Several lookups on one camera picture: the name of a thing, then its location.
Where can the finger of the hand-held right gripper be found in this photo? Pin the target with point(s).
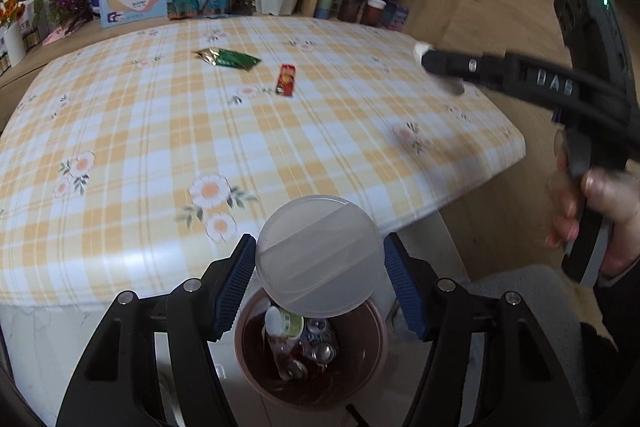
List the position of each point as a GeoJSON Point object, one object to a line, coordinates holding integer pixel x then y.
{"type": "Point", "coordinates": [500, 69]}

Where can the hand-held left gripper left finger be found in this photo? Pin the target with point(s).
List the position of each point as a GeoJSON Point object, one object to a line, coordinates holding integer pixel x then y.
{"type": "Point", "coordinates": [235, 287]}

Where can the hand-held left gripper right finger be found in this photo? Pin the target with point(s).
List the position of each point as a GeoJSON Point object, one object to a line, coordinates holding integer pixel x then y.
{"type": "Point", "coordinates": [405, 287]}

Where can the clear round plastic lid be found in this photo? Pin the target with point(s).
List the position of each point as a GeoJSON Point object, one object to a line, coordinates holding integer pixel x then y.
{"type": "Point", "coordinates": [320, 257]}

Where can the brown round trash bin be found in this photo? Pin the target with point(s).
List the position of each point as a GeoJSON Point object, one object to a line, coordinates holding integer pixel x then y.
{"type": "Point", "coordinates": [350, 372]}

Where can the person's right forearm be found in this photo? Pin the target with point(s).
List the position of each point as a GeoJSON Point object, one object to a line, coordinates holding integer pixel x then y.
{"type": "Point", "coordinates": [622, 347]}

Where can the person's right hand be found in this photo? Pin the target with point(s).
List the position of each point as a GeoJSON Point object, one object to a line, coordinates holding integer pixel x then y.
{"type": "Point", "coordinates": [617, 202]}

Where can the small blue carton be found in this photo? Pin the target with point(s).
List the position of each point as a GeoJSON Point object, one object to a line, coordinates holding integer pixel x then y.
{"type": "Point", "coordinates": [397, 18]}

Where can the white fluffy stool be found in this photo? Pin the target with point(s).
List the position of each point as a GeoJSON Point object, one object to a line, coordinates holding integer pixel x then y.
{"type": "Point", "coordinates": [525, 287]}

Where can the brown cup with white lid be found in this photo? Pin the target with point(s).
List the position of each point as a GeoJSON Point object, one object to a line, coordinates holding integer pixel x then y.
{"type": "Point", "coordinates": [373, 13]}

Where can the brown plastic cup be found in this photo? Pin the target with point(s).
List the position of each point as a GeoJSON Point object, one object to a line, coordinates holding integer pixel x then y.
{"type": "Point", "coordinates": [353, 12]}

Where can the small red snack wrapper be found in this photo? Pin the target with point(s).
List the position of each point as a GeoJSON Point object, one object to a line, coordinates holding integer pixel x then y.
{"type": "Point", "coordinates": [286, 81]}

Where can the green foil snack wrapper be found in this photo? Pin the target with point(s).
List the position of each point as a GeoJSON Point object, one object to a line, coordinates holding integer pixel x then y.
{"type": "Point", "coordinates": [230, 58]}

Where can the pink cloth item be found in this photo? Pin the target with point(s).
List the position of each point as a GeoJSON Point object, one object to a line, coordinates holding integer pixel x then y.
{"type": "Point", "coordinates": [67, 29]}

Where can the white box with brown bottles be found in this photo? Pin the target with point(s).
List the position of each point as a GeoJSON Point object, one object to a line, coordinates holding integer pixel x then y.
{"type": "Point", "coordinates": [4, 54]}
{"type": "Point", "coordinates": [31, 36]}

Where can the white ribbed vase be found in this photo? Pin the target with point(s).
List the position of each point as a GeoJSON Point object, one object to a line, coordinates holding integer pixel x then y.
{"type": "Point", "coordinates": [14, 44]}

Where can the purple artificial flowers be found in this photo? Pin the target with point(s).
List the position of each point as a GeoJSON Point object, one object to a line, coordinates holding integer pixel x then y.
{"type": "Point", "coordinates": [70, 2]}

